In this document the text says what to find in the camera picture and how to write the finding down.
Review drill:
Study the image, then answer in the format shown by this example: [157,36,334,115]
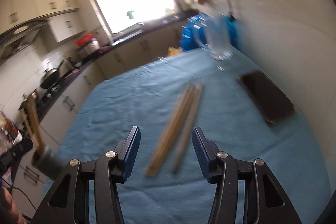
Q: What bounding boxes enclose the black utensil holder cup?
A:
[31,146,67,181]

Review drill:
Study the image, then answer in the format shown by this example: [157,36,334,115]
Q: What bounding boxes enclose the light wooden chopstick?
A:
[171,82,203,174]
[152,84,204,175]
[145,84,195,176]

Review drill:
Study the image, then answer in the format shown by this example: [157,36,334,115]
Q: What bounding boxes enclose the lower kitchen cabinets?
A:
[3,20,187,217]

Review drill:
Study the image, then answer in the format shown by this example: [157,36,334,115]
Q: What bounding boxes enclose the kitchen cabinets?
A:
[3,20,187,217]
[1,0,85,42]

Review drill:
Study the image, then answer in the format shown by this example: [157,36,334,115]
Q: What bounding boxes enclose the upper kitchen cabinets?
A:
[1,0,85,42]

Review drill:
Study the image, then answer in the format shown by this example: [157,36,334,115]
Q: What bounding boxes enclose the person's hand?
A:
[1,186,27,224]

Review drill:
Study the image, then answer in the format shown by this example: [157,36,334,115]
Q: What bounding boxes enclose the black wok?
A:
[40,60,64,89]

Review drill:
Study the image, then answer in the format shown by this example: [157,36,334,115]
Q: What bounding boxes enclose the blue towel table cover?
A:
[56,50,331,223]

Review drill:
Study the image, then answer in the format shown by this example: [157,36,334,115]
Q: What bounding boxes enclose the black smartphone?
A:
[236,70,295,125]

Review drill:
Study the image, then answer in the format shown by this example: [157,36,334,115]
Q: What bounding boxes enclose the range hood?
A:
[1,19,48,64]

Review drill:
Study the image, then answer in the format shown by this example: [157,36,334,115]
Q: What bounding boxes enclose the red plastic basin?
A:
[75,33,95,47]

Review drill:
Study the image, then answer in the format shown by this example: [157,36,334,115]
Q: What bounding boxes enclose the yellow plastic bag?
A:
[167,47,183,57]

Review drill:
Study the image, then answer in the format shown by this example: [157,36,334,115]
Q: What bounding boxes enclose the glass beer mug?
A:
[198,13,232,60]

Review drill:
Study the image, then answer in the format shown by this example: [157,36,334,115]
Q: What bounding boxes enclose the blue plastic bag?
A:
[179,12,239,51]

